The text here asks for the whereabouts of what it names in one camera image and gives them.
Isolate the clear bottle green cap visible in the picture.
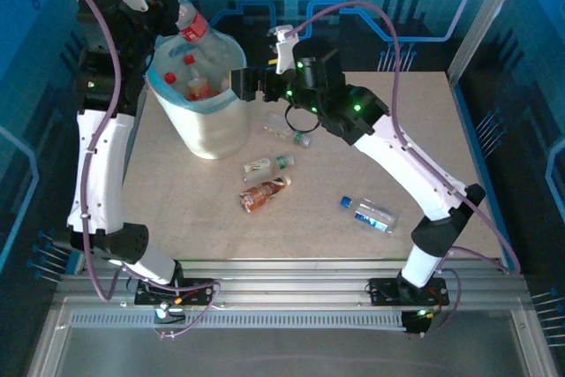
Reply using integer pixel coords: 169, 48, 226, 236
262, 111, 313, 148

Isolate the red-label cola bottle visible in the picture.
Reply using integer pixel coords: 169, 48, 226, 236
152, 0, 233, 67

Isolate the bird-label green-neck bottle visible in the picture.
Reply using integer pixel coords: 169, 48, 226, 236
242, 154, 296, 184

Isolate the brown milk tea bottle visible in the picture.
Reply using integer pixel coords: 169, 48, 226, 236
238, 175, 293, 215

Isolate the blue-cap water bottle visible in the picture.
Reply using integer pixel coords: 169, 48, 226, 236
339, 194, 399, 236

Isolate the blue plastic bin liner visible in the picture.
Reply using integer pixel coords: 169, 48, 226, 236
147, 34, 247, 116

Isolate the white waste bin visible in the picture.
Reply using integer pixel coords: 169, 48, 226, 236
149, 85, 248, 161

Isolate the white power connector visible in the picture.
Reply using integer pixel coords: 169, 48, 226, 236
152, 295, 200, 328

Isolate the black controller box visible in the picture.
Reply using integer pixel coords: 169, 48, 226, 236
402, 309, 433, 337

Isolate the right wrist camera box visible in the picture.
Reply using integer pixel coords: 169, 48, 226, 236
266, 24, 296, 75

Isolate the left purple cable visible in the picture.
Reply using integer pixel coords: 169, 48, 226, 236
72, 0, 222, 339

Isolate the purple cable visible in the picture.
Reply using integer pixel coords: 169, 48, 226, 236
284, 0, 522, 334
72, 0, 222, 339

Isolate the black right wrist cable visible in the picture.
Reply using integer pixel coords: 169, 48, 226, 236
283, 102, 320, 134

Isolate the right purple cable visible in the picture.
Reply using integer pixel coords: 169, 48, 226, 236
284, 0, 522, 334

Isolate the right aluminium post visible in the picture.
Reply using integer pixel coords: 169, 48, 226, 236
444, 0, 533, 85

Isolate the front aluminium rail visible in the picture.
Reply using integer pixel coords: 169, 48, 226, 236
55, 258, 531, 310

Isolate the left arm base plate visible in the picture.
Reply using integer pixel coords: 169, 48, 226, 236
133, 278, 218, 306

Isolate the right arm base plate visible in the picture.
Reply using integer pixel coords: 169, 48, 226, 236
367, 277, 450, 307

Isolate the slotted cable duct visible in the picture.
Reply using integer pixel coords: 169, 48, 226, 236
69, 310, 410, 330

